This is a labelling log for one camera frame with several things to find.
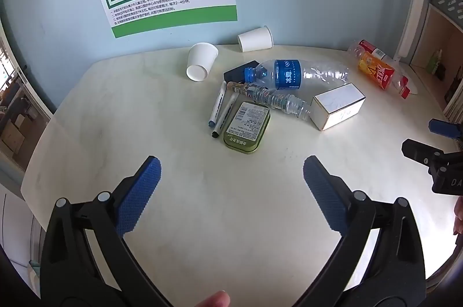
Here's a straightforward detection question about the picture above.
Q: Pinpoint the small ribbed clear bottle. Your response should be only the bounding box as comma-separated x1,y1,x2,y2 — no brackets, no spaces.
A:
227,81,313,120

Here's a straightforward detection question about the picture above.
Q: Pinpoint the clear bottle orange label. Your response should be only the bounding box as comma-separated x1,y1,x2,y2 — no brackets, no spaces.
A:
356,52,411,100

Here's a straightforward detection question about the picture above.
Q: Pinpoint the black flat case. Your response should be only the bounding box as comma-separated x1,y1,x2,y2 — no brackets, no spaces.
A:
223,60,259,82

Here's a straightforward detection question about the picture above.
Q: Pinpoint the white paper cup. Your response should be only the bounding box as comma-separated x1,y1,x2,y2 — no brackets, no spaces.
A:
237,26,273,53
186,43,219,82

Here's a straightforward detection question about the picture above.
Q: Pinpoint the white marker black cap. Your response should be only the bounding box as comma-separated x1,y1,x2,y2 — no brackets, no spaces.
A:
212,92,240,138

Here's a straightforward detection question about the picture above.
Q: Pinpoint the white cardboard box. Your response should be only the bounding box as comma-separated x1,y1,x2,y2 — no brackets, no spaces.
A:
312,83,365,131

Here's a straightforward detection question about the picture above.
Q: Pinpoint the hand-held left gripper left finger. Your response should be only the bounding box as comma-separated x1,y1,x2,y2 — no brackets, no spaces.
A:
39,156,174,307

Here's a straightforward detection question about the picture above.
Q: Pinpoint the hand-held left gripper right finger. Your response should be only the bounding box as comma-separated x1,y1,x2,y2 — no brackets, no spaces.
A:
303,155,427,307

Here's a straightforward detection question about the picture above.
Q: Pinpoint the clear bottle red label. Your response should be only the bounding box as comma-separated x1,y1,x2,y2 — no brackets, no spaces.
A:
347,39,395,63

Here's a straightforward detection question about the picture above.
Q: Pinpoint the person's right hand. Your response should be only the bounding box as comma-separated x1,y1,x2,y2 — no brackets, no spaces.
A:
453,195,463,235

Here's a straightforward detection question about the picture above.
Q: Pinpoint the small green bottle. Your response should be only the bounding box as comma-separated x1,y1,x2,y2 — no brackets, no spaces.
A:
426,49,442,75

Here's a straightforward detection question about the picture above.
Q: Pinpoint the brown cardboard box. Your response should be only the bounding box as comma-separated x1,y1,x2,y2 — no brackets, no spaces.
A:
0,112,33,156

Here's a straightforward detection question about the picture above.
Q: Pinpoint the wooden shelf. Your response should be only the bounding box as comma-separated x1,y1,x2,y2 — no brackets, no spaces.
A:
410,3,463,119

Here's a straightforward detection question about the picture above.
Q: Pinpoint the person's left hand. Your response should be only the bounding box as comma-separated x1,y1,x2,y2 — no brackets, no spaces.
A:
188,290,231,307

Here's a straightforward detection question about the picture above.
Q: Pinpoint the green metal tin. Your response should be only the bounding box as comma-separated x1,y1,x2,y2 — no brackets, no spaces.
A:
223,101,271,154

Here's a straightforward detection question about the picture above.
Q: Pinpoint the white marker blue cap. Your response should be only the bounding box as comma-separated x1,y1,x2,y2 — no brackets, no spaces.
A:
208,81,228,127

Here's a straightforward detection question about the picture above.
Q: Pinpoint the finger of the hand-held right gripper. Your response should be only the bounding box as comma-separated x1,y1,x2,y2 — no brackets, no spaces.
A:
428,119,463,139
401,138,447,166

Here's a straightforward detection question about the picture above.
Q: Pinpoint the blue label water bottle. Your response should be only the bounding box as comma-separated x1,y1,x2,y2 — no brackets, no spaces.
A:
243,59,350,90

